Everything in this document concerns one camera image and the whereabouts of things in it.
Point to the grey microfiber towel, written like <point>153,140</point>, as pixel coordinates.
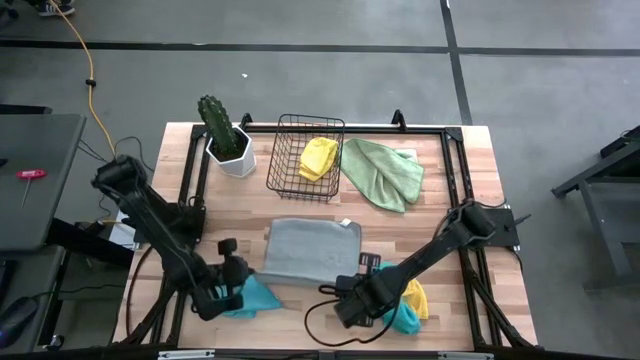
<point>310,250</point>

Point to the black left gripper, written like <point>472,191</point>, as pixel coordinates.
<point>232,270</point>

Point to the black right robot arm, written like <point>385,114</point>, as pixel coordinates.
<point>440,245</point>

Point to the white hexagonal plant pot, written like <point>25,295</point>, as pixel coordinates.
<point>240,167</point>

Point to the black aluminium table frame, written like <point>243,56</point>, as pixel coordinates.
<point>452,134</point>

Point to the white paper sheet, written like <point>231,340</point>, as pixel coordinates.
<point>120,234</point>

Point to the dark grey metal table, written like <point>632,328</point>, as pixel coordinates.
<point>620,210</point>

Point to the person's shoe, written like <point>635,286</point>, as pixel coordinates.
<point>55,7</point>

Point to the grey side desk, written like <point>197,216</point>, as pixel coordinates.
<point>40,200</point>

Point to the teal microfiber towel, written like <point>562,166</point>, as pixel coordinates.
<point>260,300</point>
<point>402,320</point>

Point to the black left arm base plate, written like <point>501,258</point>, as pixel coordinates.
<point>195,215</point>

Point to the yellow microfiber towel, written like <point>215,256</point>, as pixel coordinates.
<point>417,300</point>
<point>317,157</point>

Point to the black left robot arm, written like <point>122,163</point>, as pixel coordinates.
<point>160,230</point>

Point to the green microfiber towel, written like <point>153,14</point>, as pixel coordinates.
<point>380,175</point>

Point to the dark low desk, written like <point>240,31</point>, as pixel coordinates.
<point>25,275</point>

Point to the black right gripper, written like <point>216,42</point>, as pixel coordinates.
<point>365,295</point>

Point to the black computer mouse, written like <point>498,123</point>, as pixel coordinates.
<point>17,320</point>

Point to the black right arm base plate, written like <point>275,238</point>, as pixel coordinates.
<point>502,227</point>

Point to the silver metal bracket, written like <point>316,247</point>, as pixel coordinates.
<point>465,356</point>
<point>185,355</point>

